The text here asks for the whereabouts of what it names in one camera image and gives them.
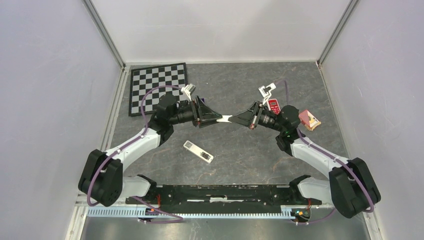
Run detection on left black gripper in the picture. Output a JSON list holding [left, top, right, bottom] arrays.
[[169, 95, 222, 129]]

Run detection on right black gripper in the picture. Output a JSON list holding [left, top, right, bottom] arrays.
[[228, 100, 285, 133]]

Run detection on long white remote cover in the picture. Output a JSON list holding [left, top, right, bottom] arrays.
[[216, 115, 232, 123]]

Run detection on red white remote control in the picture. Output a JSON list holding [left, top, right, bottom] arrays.
[[266, 98, 281, 115]]

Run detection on long white remote control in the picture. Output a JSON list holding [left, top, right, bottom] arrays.
[[183, 140, 214, 164]]

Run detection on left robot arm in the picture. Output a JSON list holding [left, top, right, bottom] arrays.
[[77, 93, 223, 207]]

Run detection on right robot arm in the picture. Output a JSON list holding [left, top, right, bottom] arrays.
[[228, 101, 381, 219]]

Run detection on black white chessboard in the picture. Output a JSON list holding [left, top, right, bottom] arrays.
[[128, 62, 188, 117]]

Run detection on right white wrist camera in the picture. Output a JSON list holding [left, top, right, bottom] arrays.
[[258, 83, 276, 105]]

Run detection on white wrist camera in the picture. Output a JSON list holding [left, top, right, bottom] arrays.
[[258, 83, 276, 105], [180, 83, 196, 101]]

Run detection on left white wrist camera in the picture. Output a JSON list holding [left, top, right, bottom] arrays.
[[180, 83, 196, 101]]

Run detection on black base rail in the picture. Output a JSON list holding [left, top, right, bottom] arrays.
[[140, 184, 322, 214]]

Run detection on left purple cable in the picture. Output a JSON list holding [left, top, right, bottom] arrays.
[[86, 85, 185, 208]]

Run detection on white toothed cable duct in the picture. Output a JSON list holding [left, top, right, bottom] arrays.
[[86, 205, 295, 220]]

